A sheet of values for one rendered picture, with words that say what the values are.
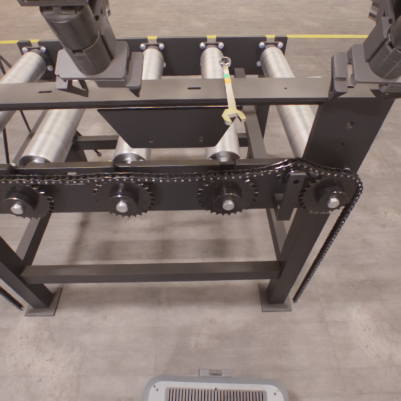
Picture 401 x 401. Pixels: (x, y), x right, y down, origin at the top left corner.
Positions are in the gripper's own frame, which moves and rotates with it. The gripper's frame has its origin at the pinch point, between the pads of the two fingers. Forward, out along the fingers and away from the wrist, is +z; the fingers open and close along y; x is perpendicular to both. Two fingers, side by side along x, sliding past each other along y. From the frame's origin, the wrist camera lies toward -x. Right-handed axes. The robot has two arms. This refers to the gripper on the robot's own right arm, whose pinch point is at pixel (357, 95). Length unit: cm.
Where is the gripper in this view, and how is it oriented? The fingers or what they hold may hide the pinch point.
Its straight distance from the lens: 63.0
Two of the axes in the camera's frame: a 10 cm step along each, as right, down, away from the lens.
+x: -0.3, 9.8, -2.0
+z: 0.2, 2.0, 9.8
